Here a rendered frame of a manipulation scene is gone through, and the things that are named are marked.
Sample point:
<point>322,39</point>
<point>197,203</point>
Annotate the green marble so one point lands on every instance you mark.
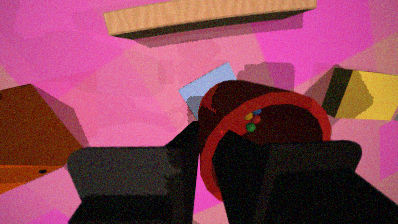
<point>250,127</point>

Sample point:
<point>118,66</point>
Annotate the red marble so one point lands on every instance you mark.
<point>255,119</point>

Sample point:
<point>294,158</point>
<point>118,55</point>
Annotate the dark red cup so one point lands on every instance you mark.
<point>285,116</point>

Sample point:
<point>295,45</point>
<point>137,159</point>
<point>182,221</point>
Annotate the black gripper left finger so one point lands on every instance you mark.
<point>135,170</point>

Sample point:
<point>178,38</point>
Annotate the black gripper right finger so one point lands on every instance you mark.
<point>246,171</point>

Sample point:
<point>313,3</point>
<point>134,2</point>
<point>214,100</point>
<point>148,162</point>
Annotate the yellow rectangular block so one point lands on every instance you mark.
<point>361,95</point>

